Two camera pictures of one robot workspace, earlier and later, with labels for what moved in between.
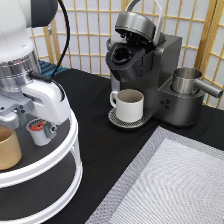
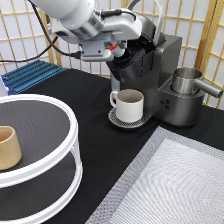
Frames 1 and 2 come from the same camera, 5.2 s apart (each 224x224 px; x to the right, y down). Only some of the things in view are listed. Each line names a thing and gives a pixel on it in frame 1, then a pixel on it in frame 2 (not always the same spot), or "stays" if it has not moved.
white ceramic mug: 129,104 stays
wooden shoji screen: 199,23 stays
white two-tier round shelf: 47,180 stays
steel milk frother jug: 186,81 stays
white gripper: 42,98 → 97,33
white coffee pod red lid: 36,128 → 113,46
